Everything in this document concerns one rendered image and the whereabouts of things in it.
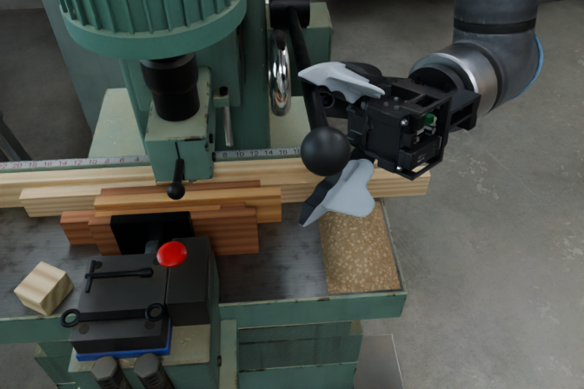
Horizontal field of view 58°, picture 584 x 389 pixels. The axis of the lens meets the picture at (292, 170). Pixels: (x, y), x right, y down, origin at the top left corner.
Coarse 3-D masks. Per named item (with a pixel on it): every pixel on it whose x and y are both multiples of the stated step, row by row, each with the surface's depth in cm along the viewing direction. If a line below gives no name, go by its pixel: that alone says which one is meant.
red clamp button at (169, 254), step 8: (160, 248) 54; (168, 248) 54; (176, 248) 54; (184, 248) 54; (160, 256) 53; (168, 256) 53; (176, 256) 53; (184, 256) 53; (168, 264) 53; (176, 264) 53
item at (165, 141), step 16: (208, 80) 66; (208, 96) 64; (208, 112) 62; (160, 128) 60; (176, 128) 60; (192, 128) 60; (208, 128) 61; (160, 144) 59; (176, 144) 59; (192, 144) 59; (208, 144) 60; (160, 160) 61; (192, 160) 61; (208, 160) 61; (160, 176) 63; (192, 176) 63; (208, 176) 63
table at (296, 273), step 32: (0, 224) 71; (32, 224) 71; (288, 224) 71; (0, 256) 68; (32, 256) 68; (64, 256) 68; (96, 256) 68; (224, 256) 68; (256, 256) 68; (288, 256) 68; (320, 256) 68; (0, 288) 65; (224, 288) 65; (256, 288) 65; (288, 288) 65; (320, 288) 65; (0, 320) 62; (32, 320) 62; (224, 320) 65; (256, 320) 66; (288, 320) 67; (320, 320) 67; (224, 352) 62; (224, 384) 60
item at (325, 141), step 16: (272, 0) 65; (288, 0) 66; (304, 0) 66; (272, 16) 67; (288, 16) 63; (304, 16) 67; (304, 48) 53; (304, 64) 49; (304, 96) 44; (320, 96) 43; (320, 112) 40; (320, 128) 36; (304, 144) 36; (320, 144) 35; (336, 144) 35; (304, 160) 36; (320, 160) 35; (336, 160) 35
